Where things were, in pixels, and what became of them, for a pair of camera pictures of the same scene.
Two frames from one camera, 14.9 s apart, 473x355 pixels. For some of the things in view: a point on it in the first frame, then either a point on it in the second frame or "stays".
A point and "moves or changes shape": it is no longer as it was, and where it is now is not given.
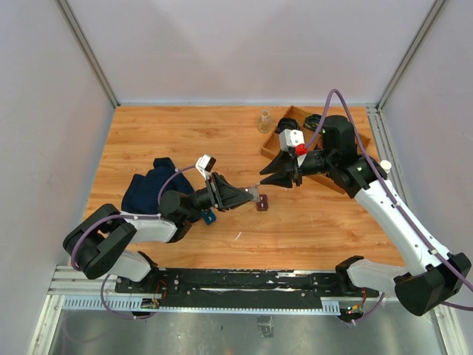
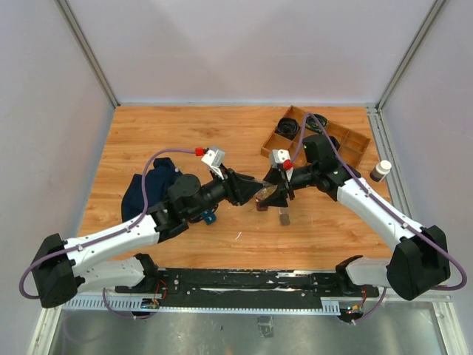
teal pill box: x=208 y=216 stays
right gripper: x=278 y=168 → x=278 y=197
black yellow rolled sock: x=312 y=121 stays
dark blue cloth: x=143 y=191 stays
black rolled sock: x=286 y=123 stays
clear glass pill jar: x=264 y=121 moves or changes shape
